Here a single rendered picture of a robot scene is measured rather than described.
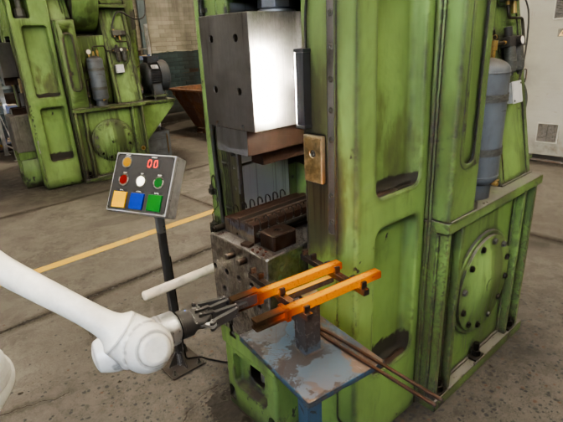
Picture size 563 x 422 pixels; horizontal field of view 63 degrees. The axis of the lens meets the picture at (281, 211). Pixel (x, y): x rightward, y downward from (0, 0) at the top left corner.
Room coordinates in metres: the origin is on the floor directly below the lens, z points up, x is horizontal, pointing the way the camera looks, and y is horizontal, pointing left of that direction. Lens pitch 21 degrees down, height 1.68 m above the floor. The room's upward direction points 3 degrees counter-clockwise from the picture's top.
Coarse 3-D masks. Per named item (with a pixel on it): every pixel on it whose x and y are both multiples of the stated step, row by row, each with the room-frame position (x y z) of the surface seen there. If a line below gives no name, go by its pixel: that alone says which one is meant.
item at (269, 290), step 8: (328, 264) 1.31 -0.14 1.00; (336, 264) 1.31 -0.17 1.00; (304, 272) 1.27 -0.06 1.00; (312, 272) 1.26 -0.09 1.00; (320, 272) 1.27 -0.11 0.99; (328, 272) 1.29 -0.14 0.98; (280, 280) 1.22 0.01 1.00; (288, 280) 1.22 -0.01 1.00; (296, 280) 1.22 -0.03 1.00; (304, 280) 1.24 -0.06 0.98; (256, 288) 1.17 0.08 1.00; (264, 288) 1.18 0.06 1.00; (272, 288) 1.18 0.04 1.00; (288, 288) 1.21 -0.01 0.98; (232, 296) 1.13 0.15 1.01; (240, 296) 1.12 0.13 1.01; (264, 296) 1.16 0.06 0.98; (256, 304) 1.15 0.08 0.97
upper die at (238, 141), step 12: (216, 132) 1.83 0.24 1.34; (228, 132) 1.76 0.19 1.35; (240, 132) 1.70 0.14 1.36; (252, 132) 1.69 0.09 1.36; (264, 132) 1.73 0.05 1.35; (276, 132) 1.77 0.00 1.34; (288, 132) 1.81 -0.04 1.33; (300, 132) 1.85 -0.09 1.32; (228, 144) 1.77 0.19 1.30; (240, 144) 1.71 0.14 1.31; (252, 144) 1.69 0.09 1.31; (264, 144) 1.73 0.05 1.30; (276, 144) 1.77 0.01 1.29; (288, 144) 1.81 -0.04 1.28
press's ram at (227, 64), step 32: (224, 32) 1.74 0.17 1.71; (256, 32) 1.66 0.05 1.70; (288, 32) 1.76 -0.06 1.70; (224, 64) 1.76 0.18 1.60; (256, 64) 1.66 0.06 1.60; (288, 64) 1.75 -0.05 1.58; (224, 96) 1.77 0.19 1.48; (256, 96) 1.65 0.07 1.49; (288, 96) 1.75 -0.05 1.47; (256, 128) 1.64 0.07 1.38
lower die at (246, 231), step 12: (264, 204) 1.95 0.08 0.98; (276, 204) 1.89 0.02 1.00; (228, 216) 1.83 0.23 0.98; (240, 216) 1.79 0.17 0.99; (288, 216) 1.80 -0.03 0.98; (228, 228) 1.81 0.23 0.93; (240, 228) 1.74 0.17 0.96; (252, 228) 1.68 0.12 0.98; (264, 228) 1.71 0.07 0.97; (252, 240) 1.69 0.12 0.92
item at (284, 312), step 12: (360, 276) 1.22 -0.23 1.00; (372, 276) 1.23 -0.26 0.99; (336, 288) 1.16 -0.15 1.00; (348, 288) 1.18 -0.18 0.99; (300, 300) 1.11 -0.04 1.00; (312, 300) 1.11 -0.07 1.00; (324, 300) 1.13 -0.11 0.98; (264, 312) 1.05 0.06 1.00; (276, 312) 1.05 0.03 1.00; (288, 312) 1.05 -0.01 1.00; (300, 312) 1.08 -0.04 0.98; (264, 324) 1.03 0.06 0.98
